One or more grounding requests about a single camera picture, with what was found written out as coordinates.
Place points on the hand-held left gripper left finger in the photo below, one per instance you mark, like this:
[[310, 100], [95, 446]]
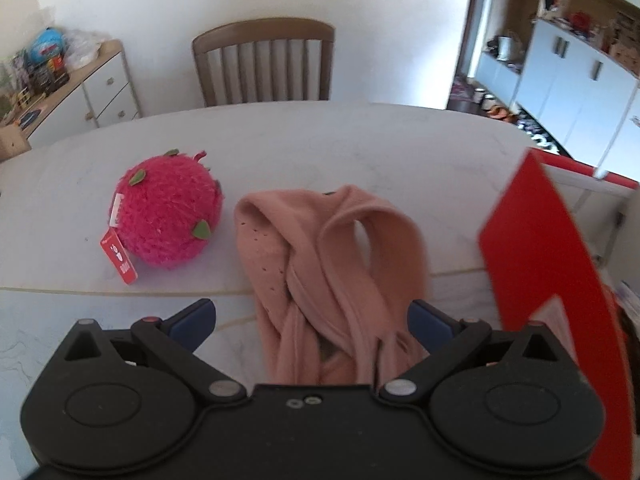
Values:
[[192, 320]]

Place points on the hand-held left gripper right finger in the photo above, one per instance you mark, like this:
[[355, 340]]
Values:
[[430, 320]]

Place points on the pink knit headband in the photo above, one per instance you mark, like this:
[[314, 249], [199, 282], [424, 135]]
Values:
[[300, 285]]

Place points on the pink plush dragon fruit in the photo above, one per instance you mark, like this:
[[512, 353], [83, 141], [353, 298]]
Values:
[[165, 210]]

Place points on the white cardboard box red trim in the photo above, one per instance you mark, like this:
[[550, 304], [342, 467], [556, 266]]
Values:
[[530, 240]]

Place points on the row of shoes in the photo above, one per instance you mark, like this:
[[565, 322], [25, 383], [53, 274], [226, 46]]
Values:
[[535, 135]]

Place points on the red patterned rug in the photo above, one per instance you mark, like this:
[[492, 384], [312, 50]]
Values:
[[462, 92]]

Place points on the white sideboard wooden top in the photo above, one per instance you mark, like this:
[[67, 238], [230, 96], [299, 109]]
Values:
[[107, 85]]

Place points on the tall white cabinet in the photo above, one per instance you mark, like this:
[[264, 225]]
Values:
[[565, 90]]

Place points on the cluster of small toys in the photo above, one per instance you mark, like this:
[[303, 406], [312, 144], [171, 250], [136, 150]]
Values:
[[45, 75]]

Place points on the clear plastic bag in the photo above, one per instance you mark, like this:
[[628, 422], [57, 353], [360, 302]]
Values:
[[82, 50]]

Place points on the wooden slat-back dining chair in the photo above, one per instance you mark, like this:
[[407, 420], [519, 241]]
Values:
[[260, 27]]

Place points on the red bag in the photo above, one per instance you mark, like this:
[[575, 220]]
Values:
[[580, 20]]

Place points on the group of shelf ornaments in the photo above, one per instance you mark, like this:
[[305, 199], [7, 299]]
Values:
[[622, 35]]

